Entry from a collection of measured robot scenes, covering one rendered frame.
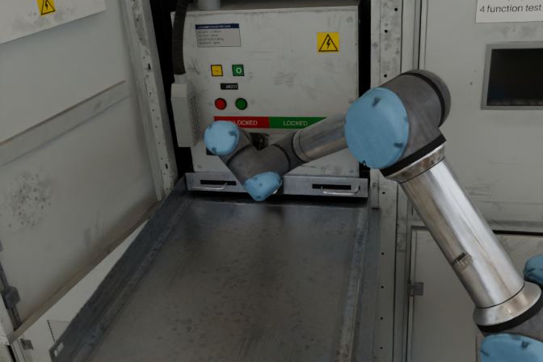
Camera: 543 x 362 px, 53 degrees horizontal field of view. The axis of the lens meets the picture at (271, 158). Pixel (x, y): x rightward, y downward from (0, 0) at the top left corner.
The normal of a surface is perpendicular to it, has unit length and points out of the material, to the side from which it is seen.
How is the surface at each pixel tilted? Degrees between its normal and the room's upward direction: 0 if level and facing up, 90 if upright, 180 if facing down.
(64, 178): 90
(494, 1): 90
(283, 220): 0
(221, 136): 60
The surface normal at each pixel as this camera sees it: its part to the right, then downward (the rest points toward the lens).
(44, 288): 0.93, 0.10
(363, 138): -0.72, 0.26
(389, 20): -0.21, 0.44
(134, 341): -0.07, -0.90
